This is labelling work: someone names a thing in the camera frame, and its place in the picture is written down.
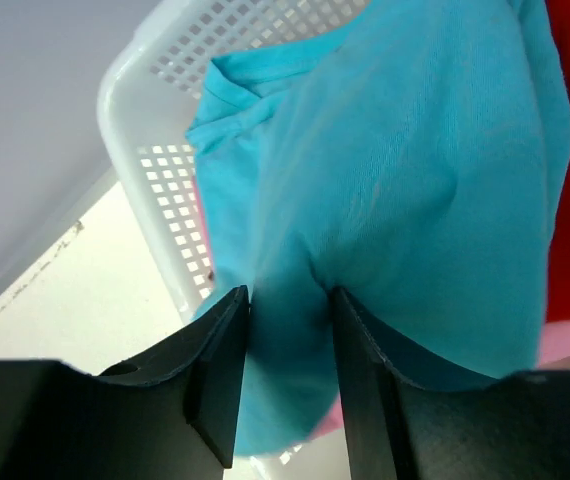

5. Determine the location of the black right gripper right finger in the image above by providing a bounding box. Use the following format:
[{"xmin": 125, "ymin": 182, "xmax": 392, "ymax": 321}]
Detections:
[{"xmin": 331, "ymin": 289, "xmax": 570, "ymax": 479}]

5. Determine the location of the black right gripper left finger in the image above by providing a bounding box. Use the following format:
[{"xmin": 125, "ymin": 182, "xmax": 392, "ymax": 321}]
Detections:
[{"xmin": 0, "ymin": 287, "xmax": 249, "ymax": 479}]

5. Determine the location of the turquoise t shirt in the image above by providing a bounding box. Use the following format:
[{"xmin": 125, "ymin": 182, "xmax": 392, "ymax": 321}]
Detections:
[{"xmin": 186, "ymin": 1, "xmax": 570, "ymax": 456}]

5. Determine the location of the pink t shirt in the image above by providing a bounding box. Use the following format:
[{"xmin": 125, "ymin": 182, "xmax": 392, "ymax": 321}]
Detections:
[{"xmin": 196, "ymin": 161, "xmax": 570, "ymax": 455}]

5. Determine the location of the white plastic laundry basket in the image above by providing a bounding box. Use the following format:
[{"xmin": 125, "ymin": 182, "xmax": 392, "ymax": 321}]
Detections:
[{"xmin": 96, "ymin": 0, "xmax": 570, "ymax": 480}]

